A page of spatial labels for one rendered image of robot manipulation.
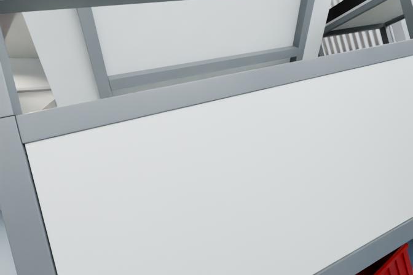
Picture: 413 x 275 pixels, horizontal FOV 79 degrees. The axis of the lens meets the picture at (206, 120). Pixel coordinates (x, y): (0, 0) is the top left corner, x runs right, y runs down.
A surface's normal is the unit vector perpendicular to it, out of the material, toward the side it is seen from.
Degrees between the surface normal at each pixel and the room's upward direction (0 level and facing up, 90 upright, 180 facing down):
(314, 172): 90
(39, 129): 90
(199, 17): 126
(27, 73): 90
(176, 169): 90
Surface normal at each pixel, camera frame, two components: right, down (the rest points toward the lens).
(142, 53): 0.42, 0.50
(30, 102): 0.71, -0.19
